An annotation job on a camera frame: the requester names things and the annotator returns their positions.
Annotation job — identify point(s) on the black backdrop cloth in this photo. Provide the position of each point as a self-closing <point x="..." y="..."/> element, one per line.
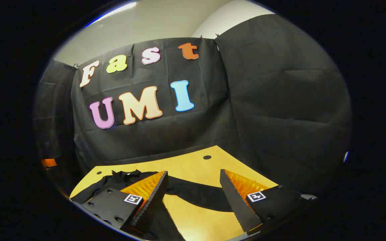
<point x="179" y="137"/>

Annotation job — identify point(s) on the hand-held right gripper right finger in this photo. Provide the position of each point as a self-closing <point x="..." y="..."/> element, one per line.
<point x="236" y="201"/>

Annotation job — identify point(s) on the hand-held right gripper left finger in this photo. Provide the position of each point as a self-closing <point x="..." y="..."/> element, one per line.
<point x="152" y="197"/>

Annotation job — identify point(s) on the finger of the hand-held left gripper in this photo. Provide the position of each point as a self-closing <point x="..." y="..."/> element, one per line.
<point x="49" y="163"/>

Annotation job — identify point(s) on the black garment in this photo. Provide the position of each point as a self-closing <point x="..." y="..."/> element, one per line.
<point x="199" y="195"/>

